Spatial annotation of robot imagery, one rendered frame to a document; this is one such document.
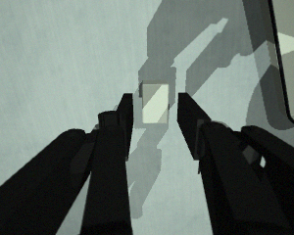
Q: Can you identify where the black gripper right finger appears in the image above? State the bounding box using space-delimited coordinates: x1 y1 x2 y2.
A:
177 92 294 235

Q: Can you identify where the white tray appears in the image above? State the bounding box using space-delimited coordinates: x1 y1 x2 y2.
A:
259 0 294 123

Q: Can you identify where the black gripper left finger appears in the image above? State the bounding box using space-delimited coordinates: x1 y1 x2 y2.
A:
0 93 133 235

